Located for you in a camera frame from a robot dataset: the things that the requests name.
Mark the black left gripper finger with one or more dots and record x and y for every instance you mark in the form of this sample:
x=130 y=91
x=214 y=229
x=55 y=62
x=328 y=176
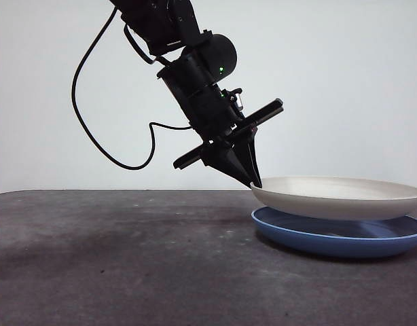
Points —
x=225 y=159
x=250 y=153

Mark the white round plate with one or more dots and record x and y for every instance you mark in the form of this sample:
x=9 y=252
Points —
x=330 y=203

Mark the blue round plate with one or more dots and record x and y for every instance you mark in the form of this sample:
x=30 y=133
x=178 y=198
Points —
x=330 y=244

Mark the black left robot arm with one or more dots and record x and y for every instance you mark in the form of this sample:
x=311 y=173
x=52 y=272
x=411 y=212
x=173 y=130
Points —
x=195 y=85

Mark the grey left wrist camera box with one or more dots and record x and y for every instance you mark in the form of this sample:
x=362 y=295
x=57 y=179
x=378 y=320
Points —
x=239 y=100

